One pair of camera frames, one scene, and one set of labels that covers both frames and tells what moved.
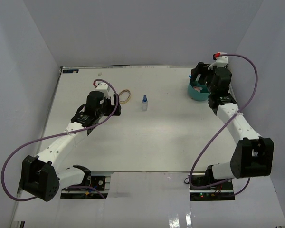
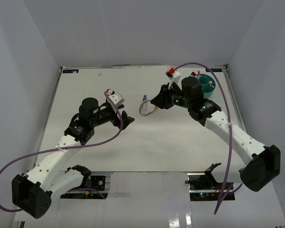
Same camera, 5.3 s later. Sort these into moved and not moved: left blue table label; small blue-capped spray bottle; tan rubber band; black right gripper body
Moved: tan rubber band; black right gripper body
Not moved: left blue table label; small blue-capped spray bottle
